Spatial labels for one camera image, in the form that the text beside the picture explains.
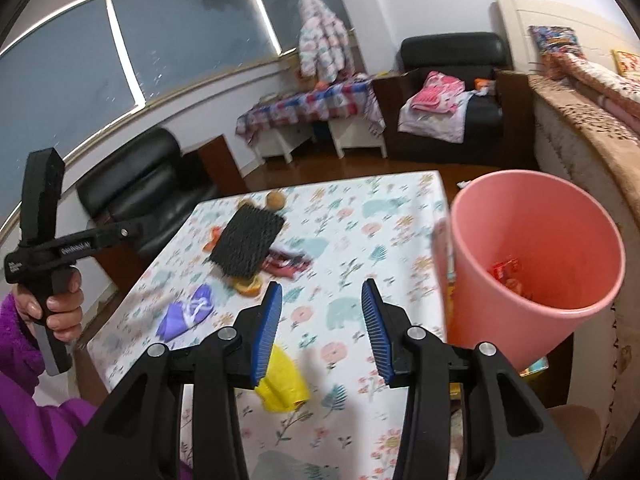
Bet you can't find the black leather sofa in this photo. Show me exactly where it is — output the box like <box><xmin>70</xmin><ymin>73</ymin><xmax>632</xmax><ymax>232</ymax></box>
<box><xmin>77</xmin><ymin>127</ymin><xmax>223</xmax><ymax>261</ymax></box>

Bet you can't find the black leather armchair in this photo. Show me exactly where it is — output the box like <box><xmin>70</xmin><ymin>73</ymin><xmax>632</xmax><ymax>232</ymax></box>
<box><xmin>385</xmin><ymin>32</ymin><xmax>532</xmax><ymax>162</ymax></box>

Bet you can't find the colourful patterned pillow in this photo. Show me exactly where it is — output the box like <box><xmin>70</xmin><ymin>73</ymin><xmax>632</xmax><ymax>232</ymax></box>
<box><xmin>530</xmin><ymin>25</ymin><xmax>587</xmax><ymax>57</ymax></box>

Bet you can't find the purple face mask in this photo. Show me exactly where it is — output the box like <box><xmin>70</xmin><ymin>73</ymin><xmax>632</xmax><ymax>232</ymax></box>
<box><xmin>157</xmin><ymin>284</ymin><xmax>216</xmax><ymax>341</ymax></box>

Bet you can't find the orange peel piece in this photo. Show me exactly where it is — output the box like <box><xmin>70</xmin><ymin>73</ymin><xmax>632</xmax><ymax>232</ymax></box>
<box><xmin>230</xmin><ymin>275</ymin><xmax>263</xmax><ymax>297</ymax></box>

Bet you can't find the bed with floral quilt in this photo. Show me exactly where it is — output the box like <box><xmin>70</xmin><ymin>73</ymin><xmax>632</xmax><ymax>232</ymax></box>
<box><xmin>530</xmin><ymin>74</ymin><xmax>640</xmax><ymax>461</ymax></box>

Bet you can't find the floral dotted quilt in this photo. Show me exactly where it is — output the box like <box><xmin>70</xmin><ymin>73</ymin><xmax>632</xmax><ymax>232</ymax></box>
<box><xmin>545</xmin><ymin>52</ymin><xmax>640</xmax><ymax>133</ymax></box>

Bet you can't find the yellow floral pillow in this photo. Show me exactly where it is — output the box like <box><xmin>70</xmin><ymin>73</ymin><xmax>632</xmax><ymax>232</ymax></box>
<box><xmin>612</xmin><ymin>50</ymin><xmax>640</xmax><ymax>77</ymax></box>

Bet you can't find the checkered tablecloth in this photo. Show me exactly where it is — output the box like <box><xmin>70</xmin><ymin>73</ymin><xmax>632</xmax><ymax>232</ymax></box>
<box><xmin>236</xmin><ymin>79</ymin><xmax>386</xmax><ymax>142</ymax></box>

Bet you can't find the pink plastic bucket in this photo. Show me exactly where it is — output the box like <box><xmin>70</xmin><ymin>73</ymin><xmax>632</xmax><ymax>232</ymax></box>
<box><xmin>432</xmin><ymin>170</ymin><xmax>626</xmax><ymax>372</ymax></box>

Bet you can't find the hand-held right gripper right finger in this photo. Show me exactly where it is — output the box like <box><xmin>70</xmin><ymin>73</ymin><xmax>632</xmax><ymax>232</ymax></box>
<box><xmin>361</xmin><ymin>279</ymin><xmax>586</xmax><ymax>480</ymax></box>

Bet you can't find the white wooden stool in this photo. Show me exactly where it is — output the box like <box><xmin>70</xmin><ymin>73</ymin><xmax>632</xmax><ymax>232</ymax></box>
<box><xmin>252</xmin><ymin>122</ymin><xmax>313</xmax><ymax>163</ymax></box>
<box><xmin>327</xmin><ymin>115</ymin><xmax>388</xmax><ymax>160</ymax></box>

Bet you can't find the pastel dotted padded jacket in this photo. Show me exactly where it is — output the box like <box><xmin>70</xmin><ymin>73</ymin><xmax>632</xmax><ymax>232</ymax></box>
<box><xmin>298</xmin><ymin>0</ymin><xmax>348</xmax><ymax>83</ymax></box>

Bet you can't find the tan round stool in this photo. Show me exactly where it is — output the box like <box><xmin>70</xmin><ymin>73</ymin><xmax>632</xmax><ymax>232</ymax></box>
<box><xmin>547</xmin><ymin>404</ymin><xmax>603</xmax><ymax>480</ymax></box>

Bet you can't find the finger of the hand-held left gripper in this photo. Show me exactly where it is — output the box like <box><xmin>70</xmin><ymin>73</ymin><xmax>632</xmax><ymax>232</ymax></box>
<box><xmin>95</xmin><ymin>224</ymin><xmax>144</xmax><ymax>252</ymax></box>

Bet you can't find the yellow foam fruit net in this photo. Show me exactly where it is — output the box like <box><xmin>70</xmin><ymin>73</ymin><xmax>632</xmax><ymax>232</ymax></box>
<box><xmin>255</xmin><ymin>345</ymin><xmax>311</xmax><ymax>413</ymax></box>

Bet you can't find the red snack wrapper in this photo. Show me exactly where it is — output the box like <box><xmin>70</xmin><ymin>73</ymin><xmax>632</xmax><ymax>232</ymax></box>
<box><xmin>489</xmin><ymin>256</ymin><xmax>523</xmax><ymax>286</ymax></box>

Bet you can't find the white floral cloth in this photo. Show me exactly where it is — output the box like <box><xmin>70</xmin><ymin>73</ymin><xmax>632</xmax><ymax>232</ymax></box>
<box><xmin>398</xmin><ymin>91</ymin><xmax>476</xmax><ymax>143</ymax></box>

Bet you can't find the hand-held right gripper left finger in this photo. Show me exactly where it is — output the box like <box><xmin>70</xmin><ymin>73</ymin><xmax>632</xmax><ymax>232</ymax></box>
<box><xmin>56</xmin><ymin>282</ymin><xmax>283</xmax><ymax>480</ymax></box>

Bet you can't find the white wooden headboard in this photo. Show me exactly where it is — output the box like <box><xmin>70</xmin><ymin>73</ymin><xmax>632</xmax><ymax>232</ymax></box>
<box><xmin>495</xmin><ymin>0</ymin><xmax>623</xmax><ymax>78</ymax></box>

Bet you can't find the white quilted mattress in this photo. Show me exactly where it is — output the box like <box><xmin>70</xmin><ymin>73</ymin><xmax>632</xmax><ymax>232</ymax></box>
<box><xmin>532</xmin><ymin>105</ymin><xmax>626</xmax><ymax>281</ymax></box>

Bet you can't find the black foam fruit net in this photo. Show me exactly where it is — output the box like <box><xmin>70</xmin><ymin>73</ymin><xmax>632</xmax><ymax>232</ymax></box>
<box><xmin>207</xmin><ymin>205</ymin><xmax>286</xmax><ymax>278</ymax></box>

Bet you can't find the pink folded blanket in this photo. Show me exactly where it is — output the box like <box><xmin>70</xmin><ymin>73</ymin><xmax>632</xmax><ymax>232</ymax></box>
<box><xmin>412</xmin><ymin>71</ymin><xmax>464</xmax><ymax>113</ymax></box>

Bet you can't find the pink patterned wrapper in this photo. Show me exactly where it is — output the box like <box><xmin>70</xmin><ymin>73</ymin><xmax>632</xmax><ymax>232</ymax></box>
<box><xmin>265</xmin><ymin>247</ymin><xmax>313</xmax><ymax>279</ymax></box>

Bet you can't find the person's left forearm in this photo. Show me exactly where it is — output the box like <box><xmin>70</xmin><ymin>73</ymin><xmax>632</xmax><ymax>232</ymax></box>
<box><xmin>0</xmin><ymin>292</ymin><xmax>108</xmax><ymax>480</ymax></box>

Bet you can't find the person's left hand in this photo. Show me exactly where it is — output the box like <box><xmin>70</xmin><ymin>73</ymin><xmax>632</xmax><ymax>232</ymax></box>
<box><xmin>12</xmin><ymin>275</ymin><xmax>85</xmax><ymax>345</ymax></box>

